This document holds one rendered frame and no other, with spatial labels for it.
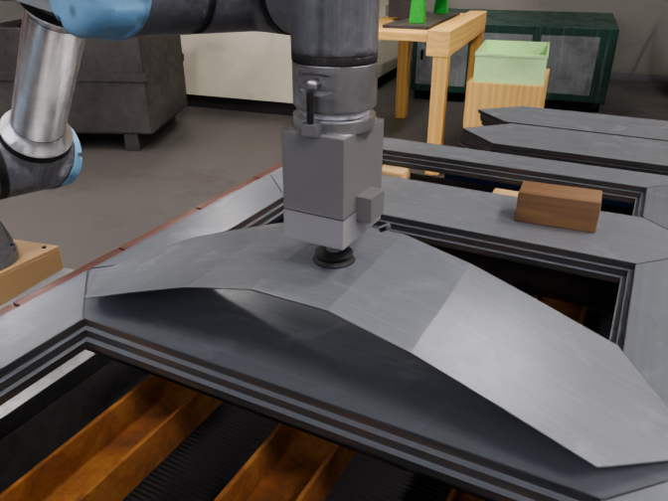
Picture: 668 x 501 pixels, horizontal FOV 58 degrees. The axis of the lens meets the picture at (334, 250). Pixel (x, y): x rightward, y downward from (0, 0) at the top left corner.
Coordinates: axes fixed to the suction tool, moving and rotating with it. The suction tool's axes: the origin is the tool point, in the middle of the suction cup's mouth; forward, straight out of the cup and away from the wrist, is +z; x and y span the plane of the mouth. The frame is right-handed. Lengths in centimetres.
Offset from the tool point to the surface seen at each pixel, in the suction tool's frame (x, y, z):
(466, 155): 7, 73, 9
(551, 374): -22.4, -1.1, 4.2
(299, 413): -1.5, -9.7, 10.7
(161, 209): 196, 171, 94
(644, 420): -30.4, 0.1, 7.1
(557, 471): -24.7, -7.4, 8.9
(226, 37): 298, 369, 34
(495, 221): -7.0, 41.2, 9.0
